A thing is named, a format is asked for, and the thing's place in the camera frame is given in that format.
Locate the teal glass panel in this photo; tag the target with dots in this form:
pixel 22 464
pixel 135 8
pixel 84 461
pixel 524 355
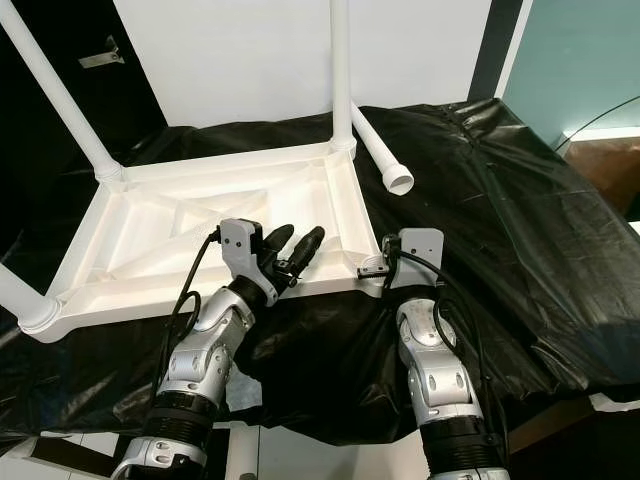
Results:
pixel 580 60

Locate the white plastic table top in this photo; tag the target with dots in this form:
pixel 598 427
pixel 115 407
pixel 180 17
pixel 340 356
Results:
pixel 130 230

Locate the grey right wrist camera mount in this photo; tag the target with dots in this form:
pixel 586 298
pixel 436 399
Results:
pixel 422 250

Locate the brown wooden furniture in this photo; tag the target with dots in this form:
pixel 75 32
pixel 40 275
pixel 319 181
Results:
pixel 605 180

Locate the black plastic table cover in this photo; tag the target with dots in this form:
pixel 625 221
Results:
pixel 510 220

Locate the white tapered table leg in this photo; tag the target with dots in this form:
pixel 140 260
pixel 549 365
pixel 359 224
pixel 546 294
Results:
pixel 60 90
pixel 341 70
pixel 380 150
pixel 25 305

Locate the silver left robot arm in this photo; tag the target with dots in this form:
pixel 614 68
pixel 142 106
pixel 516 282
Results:
pixel 210 350

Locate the black wall pillar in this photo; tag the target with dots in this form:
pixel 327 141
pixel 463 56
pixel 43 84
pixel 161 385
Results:
pixel 500 45

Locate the black door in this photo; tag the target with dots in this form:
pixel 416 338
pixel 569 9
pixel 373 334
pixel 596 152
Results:
pixel 130 60

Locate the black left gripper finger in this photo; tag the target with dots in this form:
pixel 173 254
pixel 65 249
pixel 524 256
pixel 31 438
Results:
pixel 305 252
pixel 278 243

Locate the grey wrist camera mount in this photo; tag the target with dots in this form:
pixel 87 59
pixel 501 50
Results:
pixel 422 250
pixel 238 240

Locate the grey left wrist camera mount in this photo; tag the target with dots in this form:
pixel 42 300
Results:
pixel 238 240

